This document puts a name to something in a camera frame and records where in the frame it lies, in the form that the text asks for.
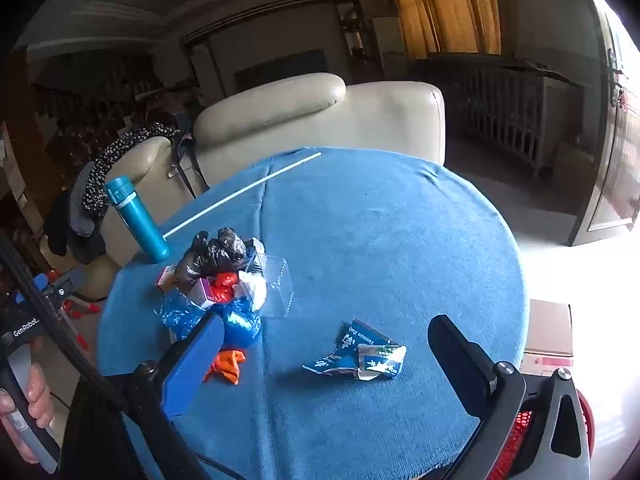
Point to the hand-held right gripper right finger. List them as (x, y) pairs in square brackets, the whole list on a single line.
[(460, 360)]

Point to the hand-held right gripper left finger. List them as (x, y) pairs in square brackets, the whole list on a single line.
[(195, 365)]

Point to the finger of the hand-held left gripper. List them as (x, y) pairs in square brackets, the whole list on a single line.
[(19, 298), (62, 287)]

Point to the orange wrapper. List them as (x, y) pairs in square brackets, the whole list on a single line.
[(230, 365)]

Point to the blue snack wrapper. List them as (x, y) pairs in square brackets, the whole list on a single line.
[(375, 355)]

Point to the red mesh basket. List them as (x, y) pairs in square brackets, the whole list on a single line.
[(522, 420)]

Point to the person's left hand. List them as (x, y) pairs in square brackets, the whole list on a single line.
[(40, 395)]

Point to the red-tipped white rods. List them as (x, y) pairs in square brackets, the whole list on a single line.
[(77, 312)]

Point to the blue plastic bag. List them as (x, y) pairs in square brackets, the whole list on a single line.
[(240, 325)]

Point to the small purple white box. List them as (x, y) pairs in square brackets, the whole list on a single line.
[(204, 292)]

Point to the grey garment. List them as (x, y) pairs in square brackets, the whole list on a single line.
[(82, 210)]

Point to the small pink box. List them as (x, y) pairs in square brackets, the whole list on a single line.
[(164, 280)]

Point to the flat cardboard box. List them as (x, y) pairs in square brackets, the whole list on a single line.
[(547, 330)]

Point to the white crumpled wrapper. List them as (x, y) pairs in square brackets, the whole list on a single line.
[(252, 290)]

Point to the teal insulated bottle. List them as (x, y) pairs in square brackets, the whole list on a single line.
[(137, 220)]

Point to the clear plastic box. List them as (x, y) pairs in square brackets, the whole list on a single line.
[(275, 285)]

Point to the blue tablecloth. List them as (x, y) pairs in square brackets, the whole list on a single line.
[(375, 240)]

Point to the black white patterned garment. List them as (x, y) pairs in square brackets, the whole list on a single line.
[(130, 145)]

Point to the thin white stick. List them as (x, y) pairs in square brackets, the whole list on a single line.
[(240, 193)]

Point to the wooden staircase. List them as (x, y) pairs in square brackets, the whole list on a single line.
[(100, 105)]

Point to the small cardboard box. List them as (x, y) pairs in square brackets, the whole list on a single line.
[(572, 165)]

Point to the white wooden crib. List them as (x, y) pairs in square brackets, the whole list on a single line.
[(500, 105)]

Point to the cream leather sofa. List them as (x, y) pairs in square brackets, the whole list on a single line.
[(300, 110)]

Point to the black television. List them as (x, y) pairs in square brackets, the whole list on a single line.
[(280, 70)]

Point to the white standing air conditioner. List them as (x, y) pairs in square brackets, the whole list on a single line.
[(390, 45)]

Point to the dark display shelf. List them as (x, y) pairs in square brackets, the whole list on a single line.
[(355, 30)]

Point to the yellow curtain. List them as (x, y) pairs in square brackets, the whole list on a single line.
[(450, 5)]

